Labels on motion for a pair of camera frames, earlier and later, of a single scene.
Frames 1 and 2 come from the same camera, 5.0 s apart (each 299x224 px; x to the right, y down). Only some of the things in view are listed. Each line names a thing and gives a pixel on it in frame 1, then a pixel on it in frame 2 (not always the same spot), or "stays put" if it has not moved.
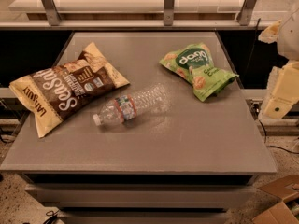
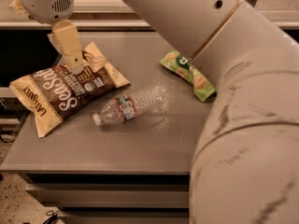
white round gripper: (290, 37) to (43, 4)
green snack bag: (194, 62) stays put
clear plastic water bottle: (145, 101) stays put
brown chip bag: (51, 93) stays put
